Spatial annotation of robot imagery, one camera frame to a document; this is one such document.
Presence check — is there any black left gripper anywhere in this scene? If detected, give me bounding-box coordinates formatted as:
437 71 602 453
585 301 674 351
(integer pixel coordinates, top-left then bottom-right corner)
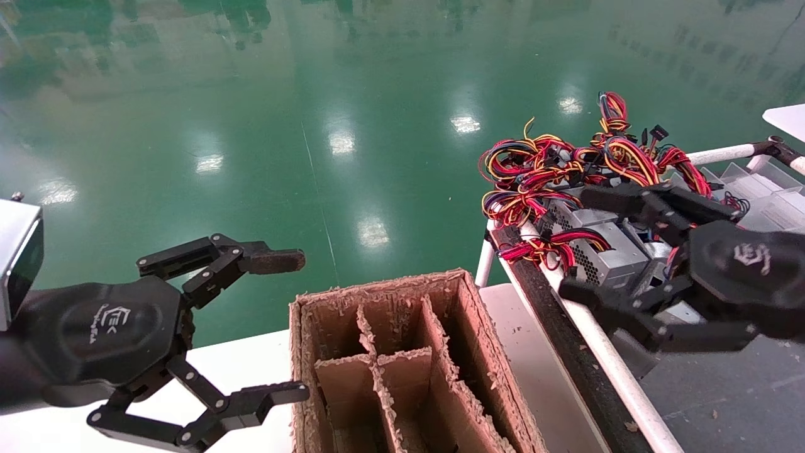
9 234 310 452

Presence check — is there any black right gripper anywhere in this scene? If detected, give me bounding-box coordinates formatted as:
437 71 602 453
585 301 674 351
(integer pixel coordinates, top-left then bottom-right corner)
558 181 805 354

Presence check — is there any grey power supply with wires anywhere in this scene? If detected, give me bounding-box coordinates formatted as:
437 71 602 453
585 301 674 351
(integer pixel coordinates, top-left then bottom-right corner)
607 192 750 379

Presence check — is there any grey metal power supply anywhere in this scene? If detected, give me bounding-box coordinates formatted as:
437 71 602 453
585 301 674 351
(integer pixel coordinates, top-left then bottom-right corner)
544 204 650 303
619 208 679 296

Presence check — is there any white horizontal pipe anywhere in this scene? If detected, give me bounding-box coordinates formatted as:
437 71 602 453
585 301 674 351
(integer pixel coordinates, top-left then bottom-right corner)
687 142 758 167

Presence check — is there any clear acrylic bin organizer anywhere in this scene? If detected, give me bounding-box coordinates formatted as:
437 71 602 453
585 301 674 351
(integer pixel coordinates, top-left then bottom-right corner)
697 160 805 235

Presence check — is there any brown cardboard divider box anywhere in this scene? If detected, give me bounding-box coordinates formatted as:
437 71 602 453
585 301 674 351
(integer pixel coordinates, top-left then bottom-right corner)
289 269 548 453

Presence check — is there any black pipe joint clamp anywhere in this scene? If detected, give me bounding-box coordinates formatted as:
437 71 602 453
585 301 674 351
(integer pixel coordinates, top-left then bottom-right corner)
752 135 802 169

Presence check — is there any white table board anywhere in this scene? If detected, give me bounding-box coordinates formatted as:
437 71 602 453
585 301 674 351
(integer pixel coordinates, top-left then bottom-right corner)
762 104 805 143

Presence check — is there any short white pipe post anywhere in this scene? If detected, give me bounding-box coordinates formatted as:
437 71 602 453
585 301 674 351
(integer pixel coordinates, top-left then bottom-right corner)
475 239 499 289

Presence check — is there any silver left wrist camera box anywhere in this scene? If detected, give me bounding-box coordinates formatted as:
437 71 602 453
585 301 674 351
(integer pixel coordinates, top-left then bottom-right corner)
0 200 45 332

